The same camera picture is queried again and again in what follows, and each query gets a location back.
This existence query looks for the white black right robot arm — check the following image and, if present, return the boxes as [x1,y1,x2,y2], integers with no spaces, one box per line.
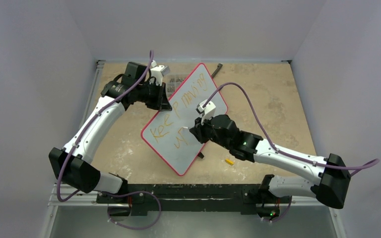
[190,115,351,209]

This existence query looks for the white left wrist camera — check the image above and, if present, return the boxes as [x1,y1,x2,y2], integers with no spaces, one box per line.
[148,60,170,86]

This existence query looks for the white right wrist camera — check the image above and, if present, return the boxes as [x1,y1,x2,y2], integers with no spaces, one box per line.
[196,99,216,125]

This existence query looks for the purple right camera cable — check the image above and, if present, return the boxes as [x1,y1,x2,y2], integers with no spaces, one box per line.
[203,82,381,177]

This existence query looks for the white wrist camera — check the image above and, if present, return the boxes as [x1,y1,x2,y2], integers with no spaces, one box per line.
[148,60,170,86]
[196,99,216,125]

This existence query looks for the clear plastic screw box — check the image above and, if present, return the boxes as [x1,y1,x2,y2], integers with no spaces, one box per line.
[163,63,192,98]

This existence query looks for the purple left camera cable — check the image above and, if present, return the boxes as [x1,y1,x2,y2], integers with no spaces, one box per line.
[56,50,155,202]

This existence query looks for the black metal rod tool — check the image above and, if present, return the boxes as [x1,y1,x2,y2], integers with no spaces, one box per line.
[211,63,223,78]

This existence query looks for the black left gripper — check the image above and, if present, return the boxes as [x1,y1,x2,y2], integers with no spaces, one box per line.
[136,80,171,111]

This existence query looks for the yellow marker cap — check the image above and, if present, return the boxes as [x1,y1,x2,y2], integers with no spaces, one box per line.
[225,159,235,166]

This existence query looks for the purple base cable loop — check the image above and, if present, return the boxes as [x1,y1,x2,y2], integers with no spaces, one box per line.
[107,190,163,231]

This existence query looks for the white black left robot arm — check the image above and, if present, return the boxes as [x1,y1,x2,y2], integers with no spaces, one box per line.
[49,61,172,203]

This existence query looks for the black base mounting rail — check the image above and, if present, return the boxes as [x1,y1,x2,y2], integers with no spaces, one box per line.
[96,184,291,216]

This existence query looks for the pink framed whiteboard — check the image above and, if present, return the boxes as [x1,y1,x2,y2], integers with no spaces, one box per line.
[141,63,217,176]

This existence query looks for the purple camera cable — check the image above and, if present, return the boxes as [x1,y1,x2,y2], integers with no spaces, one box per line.
[56,50,155,202]
[203,82,381,177]

